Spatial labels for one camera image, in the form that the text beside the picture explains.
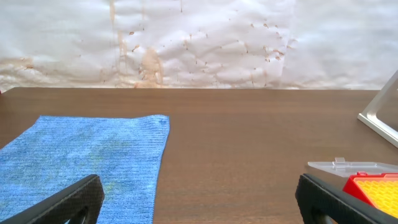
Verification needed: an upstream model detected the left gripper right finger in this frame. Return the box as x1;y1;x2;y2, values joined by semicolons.
295;173;398;224

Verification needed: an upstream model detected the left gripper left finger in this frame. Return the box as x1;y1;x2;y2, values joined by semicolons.
0;174;106;224

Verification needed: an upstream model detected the blue cloth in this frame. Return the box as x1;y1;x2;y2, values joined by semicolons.
0;114;171;224

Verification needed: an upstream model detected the red and yellow tip box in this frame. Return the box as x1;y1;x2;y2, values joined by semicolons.
307;157;398;219

